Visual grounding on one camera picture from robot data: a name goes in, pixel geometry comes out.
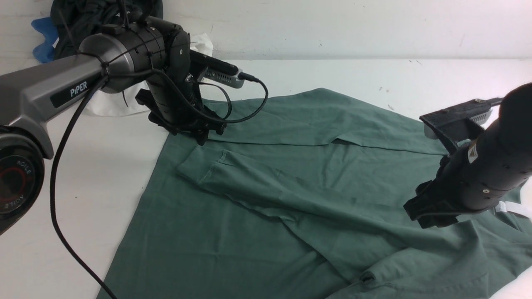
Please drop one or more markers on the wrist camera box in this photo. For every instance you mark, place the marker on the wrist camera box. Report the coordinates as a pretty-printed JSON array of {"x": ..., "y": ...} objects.
[
  {"x": 458, "y": 123},
  {"x": 207, "y": 67}
]

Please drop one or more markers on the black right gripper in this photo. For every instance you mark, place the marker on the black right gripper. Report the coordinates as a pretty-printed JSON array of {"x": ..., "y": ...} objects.
[{"x": 434, "y": 206}]

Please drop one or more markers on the black crumpled garment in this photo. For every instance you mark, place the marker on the black crumpled garment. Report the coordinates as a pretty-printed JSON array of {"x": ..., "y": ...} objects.
[{"x": 75, "y": 20}]

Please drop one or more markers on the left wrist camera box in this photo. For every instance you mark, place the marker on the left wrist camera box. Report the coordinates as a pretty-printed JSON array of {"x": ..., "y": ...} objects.
[{"x": 207, "y": 67}]

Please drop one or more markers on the white crumpled garment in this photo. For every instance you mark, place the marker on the white crumpled garment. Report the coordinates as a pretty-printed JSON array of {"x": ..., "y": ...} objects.
[{"x": 124, "y": 104}]

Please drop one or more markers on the blue crumpled garment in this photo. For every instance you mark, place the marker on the blue crumpled garment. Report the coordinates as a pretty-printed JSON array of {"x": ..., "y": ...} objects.
[{"x": 45, "y": 52}]

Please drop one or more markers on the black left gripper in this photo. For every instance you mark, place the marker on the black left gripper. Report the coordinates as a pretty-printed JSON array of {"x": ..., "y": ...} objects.
[{"x": 179, "y": 109}]

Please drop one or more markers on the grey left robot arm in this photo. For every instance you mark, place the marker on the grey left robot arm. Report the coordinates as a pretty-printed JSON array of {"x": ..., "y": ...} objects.
[{"x": 118, "y": 58}]

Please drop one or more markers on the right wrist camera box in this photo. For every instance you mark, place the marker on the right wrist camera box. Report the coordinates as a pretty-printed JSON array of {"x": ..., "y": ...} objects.
[{"x": 458, "y": 123}]

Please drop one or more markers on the green long-sleeved shirt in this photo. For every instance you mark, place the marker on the green long-sleeved shirt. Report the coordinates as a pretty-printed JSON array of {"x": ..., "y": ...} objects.
[{"x": 305, "y": 201}]

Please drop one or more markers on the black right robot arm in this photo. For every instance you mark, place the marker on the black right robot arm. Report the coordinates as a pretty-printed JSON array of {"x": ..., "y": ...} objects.
[{"x": 489, "y": 154}]

